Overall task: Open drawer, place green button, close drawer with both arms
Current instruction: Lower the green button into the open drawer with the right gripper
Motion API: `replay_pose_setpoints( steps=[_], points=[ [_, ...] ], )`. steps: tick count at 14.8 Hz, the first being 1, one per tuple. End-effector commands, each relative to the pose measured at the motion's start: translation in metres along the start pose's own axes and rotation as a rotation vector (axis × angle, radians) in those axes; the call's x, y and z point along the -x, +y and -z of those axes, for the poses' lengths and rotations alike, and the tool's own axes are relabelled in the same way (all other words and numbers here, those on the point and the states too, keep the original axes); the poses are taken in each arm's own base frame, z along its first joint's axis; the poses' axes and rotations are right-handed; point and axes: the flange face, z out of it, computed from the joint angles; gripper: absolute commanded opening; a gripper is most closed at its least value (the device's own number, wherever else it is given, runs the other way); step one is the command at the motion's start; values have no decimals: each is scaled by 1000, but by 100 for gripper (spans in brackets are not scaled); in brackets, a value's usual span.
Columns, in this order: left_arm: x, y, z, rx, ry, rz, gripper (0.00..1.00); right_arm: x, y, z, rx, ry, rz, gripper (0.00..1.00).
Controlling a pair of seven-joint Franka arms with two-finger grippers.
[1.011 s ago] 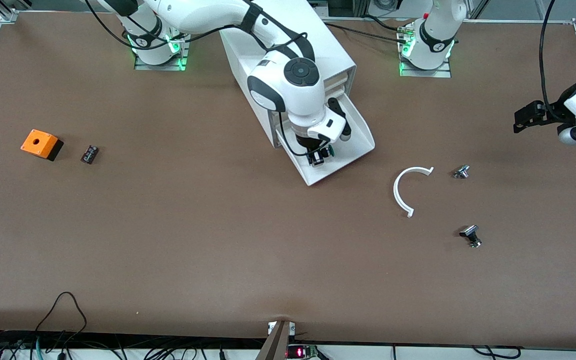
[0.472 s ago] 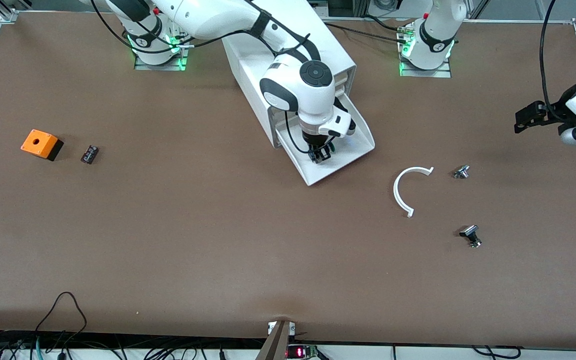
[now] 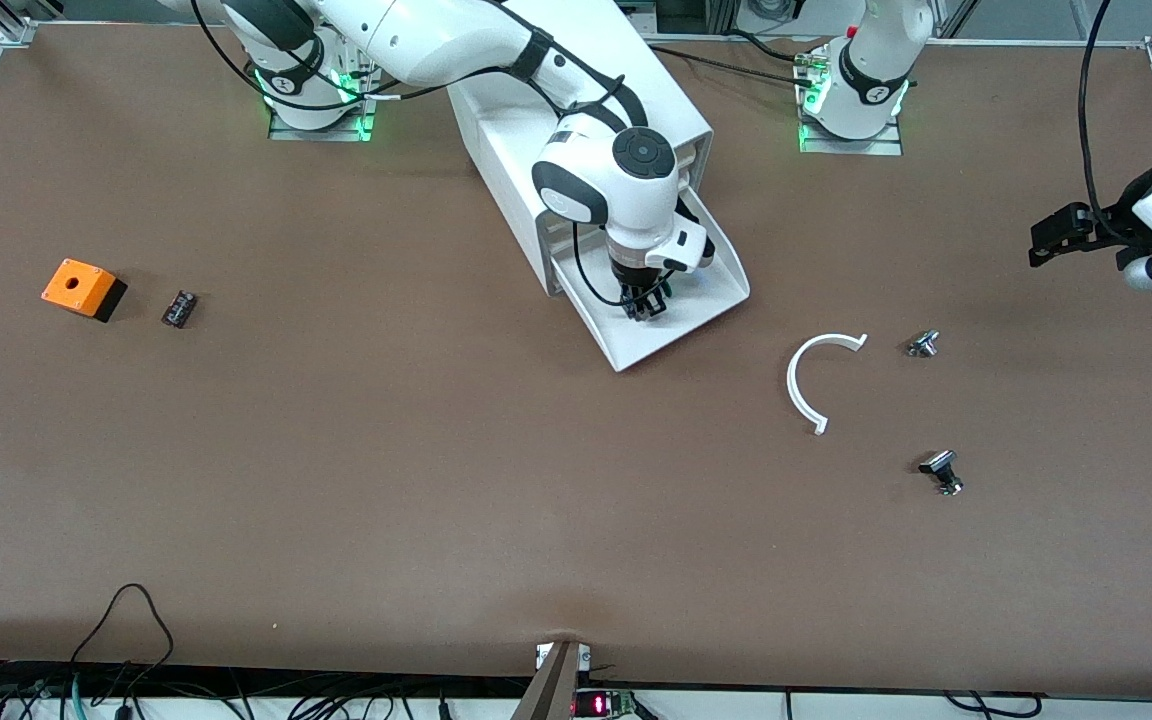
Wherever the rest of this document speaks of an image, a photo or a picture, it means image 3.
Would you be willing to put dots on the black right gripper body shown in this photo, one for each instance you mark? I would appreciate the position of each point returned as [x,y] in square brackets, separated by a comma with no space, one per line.
[633,281]

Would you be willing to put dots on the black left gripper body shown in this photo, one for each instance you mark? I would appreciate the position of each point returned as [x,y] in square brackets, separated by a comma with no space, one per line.
[1108,229]

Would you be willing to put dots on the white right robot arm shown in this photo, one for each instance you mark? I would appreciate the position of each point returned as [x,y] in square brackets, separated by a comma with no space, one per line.
[436,40]

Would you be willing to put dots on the white curved plastic arc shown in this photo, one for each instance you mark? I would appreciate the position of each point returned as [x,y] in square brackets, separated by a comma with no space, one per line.
[792,385]

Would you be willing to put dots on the upper metal bolt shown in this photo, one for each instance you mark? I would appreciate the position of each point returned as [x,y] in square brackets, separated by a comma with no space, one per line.
[922,344]

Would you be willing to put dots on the device with red light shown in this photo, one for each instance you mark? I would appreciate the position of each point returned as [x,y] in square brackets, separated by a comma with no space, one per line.
[596,705]

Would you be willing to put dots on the small black contact block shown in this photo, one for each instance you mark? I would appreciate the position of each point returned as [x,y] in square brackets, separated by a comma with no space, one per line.
[179,309]

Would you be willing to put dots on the orange box with black base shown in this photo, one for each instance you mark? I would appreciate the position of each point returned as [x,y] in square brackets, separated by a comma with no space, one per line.
[76,285]

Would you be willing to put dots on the aluminium arm base plate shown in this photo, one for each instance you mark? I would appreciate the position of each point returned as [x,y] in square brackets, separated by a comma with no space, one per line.
[281,132]
[866,147]

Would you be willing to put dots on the black headed silver switch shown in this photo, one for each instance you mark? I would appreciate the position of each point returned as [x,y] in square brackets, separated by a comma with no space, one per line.
[939,464]

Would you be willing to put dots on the grey camera stand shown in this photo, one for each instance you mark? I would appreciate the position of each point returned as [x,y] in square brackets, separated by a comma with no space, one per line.
[551,690]

